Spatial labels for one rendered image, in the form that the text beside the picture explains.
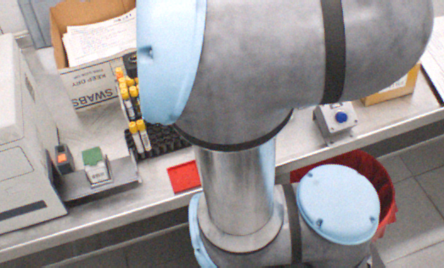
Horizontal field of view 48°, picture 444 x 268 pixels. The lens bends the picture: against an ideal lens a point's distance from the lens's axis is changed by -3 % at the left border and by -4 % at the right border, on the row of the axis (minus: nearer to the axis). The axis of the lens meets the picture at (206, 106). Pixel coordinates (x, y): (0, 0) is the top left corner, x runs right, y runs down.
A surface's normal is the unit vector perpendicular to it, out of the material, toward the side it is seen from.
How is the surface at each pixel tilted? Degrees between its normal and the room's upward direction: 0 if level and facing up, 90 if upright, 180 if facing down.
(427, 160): 0
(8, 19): 90
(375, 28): 54
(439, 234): 0
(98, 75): 92
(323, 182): 9
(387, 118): 0
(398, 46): 74
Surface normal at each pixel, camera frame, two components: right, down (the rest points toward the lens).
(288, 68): 0.03, 0.53
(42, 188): 0.29, 0.67
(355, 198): 0.03, -0.65
